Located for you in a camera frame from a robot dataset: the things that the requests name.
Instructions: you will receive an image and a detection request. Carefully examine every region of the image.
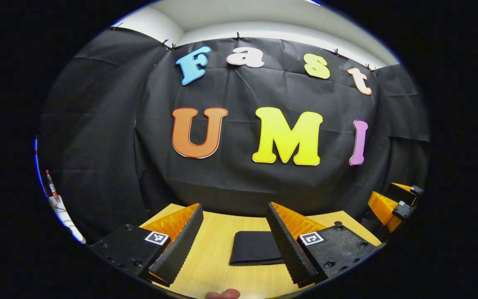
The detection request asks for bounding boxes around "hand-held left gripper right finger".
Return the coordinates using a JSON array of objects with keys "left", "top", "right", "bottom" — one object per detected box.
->
[{"left": 266, "top": 202, "right": 377, "bottom": 289}]

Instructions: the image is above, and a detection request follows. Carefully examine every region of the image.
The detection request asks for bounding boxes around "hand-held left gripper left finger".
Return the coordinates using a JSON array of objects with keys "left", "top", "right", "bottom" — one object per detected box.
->
[{"left": 90, "top": 203, "right": 204, "bottom": 288}]

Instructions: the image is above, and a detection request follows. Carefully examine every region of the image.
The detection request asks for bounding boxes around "black backdrop cloth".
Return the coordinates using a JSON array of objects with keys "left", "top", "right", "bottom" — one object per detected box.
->
[{"left": 38, "top": 27, "right": 430, "bottom": 243}]

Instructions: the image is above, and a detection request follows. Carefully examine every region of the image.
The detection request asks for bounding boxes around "white side desk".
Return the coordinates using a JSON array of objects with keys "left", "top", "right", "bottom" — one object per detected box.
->
[{"left": 47, "top": 195, "right": 87, "bottom": 244}]

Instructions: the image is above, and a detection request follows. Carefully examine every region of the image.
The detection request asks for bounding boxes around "red capped bottle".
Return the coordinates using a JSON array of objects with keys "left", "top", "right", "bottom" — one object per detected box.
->
[{"left": 45, "top": 169, "right": 60, "bottom": 203}]

